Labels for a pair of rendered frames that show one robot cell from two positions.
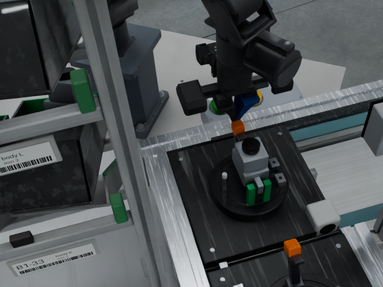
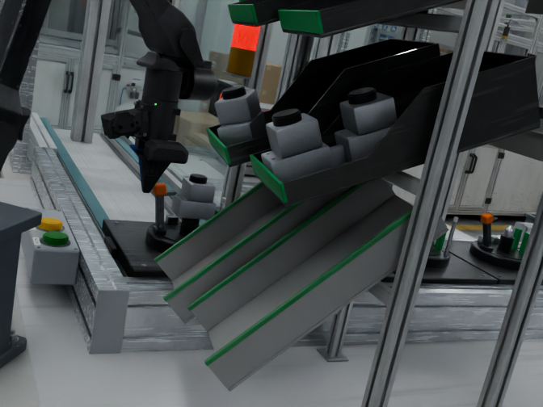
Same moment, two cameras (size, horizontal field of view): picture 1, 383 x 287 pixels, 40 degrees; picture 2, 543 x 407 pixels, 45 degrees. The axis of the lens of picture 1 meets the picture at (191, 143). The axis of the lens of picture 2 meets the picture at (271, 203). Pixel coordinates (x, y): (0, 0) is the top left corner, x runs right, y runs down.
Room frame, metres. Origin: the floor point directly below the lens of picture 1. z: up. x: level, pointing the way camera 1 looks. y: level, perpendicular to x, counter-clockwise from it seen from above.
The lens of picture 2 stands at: (0.69, 0.97, 1.34)
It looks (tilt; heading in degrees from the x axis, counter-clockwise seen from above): 14 degrees down; 254
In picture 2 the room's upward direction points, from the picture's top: 12 degrees clockwise
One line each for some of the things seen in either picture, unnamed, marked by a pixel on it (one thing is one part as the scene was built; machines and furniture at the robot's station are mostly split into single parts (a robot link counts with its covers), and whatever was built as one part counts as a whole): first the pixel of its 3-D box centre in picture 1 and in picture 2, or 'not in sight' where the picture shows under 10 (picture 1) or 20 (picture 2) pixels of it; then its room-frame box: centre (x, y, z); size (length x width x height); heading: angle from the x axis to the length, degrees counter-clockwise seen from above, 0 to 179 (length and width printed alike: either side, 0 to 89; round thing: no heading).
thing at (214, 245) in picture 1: (248, 190); (185, 249); (0.53, -0.10, 0.96); 0.24 x 0.24 x 0.02; 12
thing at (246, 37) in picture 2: not in sight; (246, 35); (0.45, -0.31, 1.33); 0.05 x 0.05 x 0.05
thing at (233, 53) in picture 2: not in sight; (241, 61); (0.45, -0.31, 1.28); 0.05 x 0.05 x 0.05
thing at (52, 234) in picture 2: (220, 106); (55, 241); (0.74, -0.07, 0.96); 0.04 x 0.04 x 0.02
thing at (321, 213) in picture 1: (322, 217); not in sight; (0.45, -0.21, 0.97); 0.05 x 0.05 x 0.04; 12
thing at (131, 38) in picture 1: (112, 33); not in sight; (0.85, 0.14, 1.09); 0.07 x 0.07 x 0.06; 65
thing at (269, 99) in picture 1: (251, 108); (48, 243); (0.75, -0.13, 0.93); 0.21 x 0.07 x 0.06; 102
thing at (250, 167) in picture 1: (252, 162); (200, 195); (0.52, -0.10, 1.06); 0.08 x 0.04 x 0.07; 12
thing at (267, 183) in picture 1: (266, 190); not in sight; (0.49, -0.12, 1.01); 0.01 x 0.01 x 0.05; 12
